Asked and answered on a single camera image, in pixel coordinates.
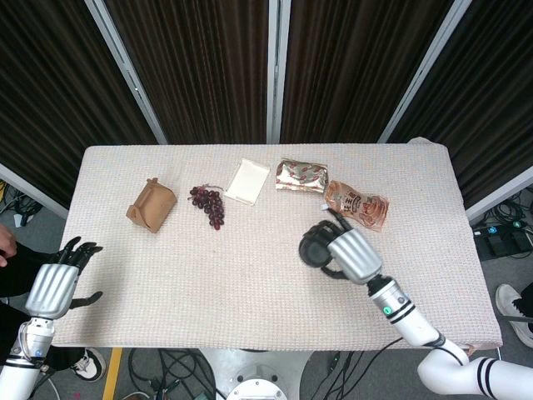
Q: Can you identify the gold foil snack packet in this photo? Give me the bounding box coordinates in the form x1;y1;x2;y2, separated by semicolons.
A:
274;157;330;195

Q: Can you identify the black trouser leg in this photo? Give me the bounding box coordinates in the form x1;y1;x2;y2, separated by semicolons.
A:
508;282;533;324

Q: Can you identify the brown cardboard gable box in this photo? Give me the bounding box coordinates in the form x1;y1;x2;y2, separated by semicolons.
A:
126;177;179;233

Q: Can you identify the orange spouted drink pouch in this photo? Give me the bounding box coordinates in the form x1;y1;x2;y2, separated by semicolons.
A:
320;179;391;233

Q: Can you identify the plain white sneaker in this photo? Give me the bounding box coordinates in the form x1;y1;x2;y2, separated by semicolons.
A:
495;283;533;349

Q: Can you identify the dark red grape bunch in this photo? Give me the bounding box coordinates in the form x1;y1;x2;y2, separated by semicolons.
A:
189;182;227;231

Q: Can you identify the white shallow tray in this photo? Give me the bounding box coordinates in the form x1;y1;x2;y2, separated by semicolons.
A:
223;157;271;206

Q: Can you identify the white sneaker with black stripes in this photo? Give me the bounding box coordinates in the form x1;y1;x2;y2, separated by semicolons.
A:
67;348;105;384

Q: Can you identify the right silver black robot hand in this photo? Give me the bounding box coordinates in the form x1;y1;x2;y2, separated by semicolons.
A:
301;207;384;286

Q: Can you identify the dark brown ribbed partition panel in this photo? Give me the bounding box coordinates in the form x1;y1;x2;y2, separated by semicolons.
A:
389;0;533;208
102;0;270;145
281;0;455;145
0;0;157;208

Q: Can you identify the grey aluminium partition post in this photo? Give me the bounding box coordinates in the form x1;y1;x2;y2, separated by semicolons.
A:
266;0;289;145
377;0;472;145
82;0;168;146
466;166;533;222
0;162;70;218

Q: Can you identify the black floor cable bundle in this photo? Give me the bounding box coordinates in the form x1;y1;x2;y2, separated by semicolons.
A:
485;199;533;230
127;347;217;400
0;178;42;228
303;349;363;400

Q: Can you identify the beige waffle tablecloth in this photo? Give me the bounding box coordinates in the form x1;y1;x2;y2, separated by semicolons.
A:
52;136;503;351

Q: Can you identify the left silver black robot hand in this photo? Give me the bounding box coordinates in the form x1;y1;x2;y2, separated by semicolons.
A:
24;236;104;320

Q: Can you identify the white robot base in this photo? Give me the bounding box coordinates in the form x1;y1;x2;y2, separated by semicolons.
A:
199;347;313;400

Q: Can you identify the person in black clothes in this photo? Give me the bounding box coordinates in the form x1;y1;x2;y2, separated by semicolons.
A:
0;227;84;370

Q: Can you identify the yellow floor tape strip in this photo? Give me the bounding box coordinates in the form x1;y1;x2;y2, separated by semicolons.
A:
102;347;124;400

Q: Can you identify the black round container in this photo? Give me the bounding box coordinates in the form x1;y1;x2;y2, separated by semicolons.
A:
297;232;336;268

